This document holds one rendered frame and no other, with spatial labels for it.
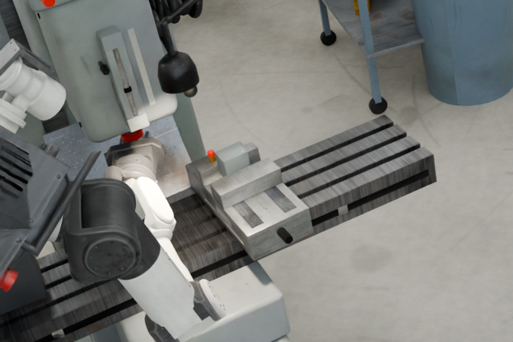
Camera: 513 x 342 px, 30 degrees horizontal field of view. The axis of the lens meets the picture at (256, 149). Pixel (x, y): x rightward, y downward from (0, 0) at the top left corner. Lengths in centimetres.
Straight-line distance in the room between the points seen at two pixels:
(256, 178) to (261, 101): 249
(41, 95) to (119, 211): 22
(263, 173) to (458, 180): 182
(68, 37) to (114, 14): 10
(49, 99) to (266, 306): 77
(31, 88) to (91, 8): 34
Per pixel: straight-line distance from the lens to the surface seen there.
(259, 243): 204
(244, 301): 209
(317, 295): 341
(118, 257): 148
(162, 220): 180
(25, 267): 210
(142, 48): 187
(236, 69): 492
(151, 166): 194
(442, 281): 339
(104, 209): 150
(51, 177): 135
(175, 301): 162
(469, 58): 415
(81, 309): 210
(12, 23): 229
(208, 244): 214
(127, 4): 183
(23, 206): 134
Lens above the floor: 227
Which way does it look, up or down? 32 degrees down
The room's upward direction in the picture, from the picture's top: 13 degrees counter-clockwise
